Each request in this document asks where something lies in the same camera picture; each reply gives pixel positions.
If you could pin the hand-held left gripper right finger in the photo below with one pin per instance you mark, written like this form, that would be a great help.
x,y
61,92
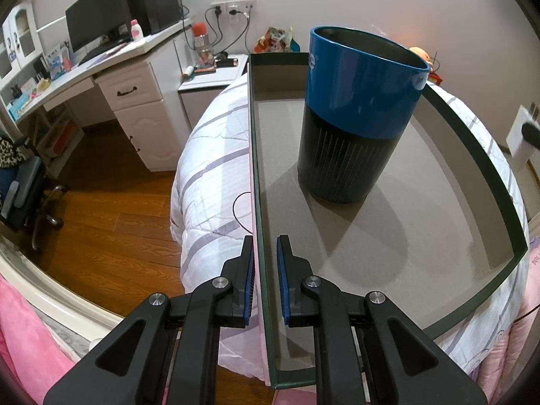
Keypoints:
x,y
282,287

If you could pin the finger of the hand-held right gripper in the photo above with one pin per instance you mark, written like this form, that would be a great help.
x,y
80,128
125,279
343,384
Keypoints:
x,y
531,130

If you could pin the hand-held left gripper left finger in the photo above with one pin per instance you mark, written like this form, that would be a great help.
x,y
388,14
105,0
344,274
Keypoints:
x,y
249,287

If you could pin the dark green shallow box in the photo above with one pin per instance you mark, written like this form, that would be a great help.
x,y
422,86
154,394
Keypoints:
x,y
379,261

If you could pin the orange plush toy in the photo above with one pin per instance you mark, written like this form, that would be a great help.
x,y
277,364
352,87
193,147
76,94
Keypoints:
x,y
424,57

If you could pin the white striped quilt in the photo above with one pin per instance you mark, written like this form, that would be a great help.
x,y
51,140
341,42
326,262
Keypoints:
x,y
211,156

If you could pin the blue and black cylindrical container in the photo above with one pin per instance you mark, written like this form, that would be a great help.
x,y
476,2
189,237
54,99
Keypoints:
x,y
358,93

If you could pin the white nightstand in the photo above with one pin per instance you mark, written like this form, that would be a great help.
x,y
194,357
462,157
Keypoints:
x,y
206,82

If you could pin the white desk with drawers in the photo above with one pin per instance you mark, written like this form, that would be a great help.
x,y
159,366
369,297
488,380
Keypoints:
x,y
139,105

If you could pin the pink bed sheet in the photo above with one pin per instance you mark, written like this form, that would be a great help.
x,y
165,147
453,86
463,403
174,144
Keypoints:
x,y
510,346

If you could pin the white lint roller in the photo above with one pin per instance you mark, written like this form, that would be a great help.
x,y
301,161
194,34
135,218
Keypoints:
x,y
188,73

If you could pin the black device on nightstand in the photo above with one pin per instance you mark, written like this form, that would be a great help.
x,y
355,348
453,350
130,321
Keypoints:
x,y
225,62

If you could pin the pink fleece blanket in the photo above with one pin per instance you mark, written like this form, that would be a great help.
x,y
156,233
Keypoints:
x,y
25,346

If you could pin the orange storage box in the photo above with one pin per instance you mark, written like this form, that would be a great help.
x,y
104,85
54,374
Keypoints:
x,y
65,137

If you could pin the dark office chair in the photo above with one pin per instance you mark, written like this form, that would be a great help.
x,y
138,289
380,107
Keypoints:
x,y
25,194

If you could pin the colourful snack bags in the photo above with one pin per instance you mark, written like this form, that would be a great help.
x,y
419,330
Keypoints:
x,y
276,40

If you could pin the clear bottle with red cap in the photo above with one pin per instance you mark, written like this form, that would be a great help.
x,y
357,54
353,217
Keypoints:
x,y
202,44

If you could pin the leopard print cloth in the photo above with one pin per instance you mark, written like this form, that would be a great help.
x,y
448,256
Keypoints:
x,y
8,154

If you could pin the black keyboard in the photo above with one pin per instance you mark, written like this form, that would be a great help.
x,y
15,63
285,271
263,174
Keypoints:
x,y
99,52

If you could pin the white bottle with pink cap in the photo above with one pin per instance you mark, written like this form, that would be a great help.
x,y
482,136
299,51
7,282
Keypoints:
x,y
137,31

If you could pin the blue printed box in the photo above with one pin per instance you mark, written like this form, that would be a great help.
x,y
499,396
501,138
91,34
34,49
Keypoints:
x,y
59,62

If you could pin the black computer tower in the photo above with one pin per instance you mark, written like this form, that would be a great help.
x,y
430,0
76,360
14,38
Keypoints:
x,y
152,0

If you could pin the black computer monitor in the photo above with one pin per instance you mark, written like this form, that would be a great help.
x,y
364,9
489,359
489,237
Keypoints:
x,y
97,17

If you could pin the white hutch cabinet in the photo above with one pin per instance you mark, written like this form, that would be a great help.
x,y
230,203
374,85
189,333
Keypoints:
x,y
21,42

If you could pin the white bed frame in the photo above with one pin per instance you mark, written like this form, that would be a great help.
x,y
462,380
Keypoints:
x,y
50,287

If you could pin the white wall outlet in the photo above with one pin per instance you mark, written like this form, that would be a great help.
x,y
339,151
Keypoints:
x,y
233,7
249,5
218,8

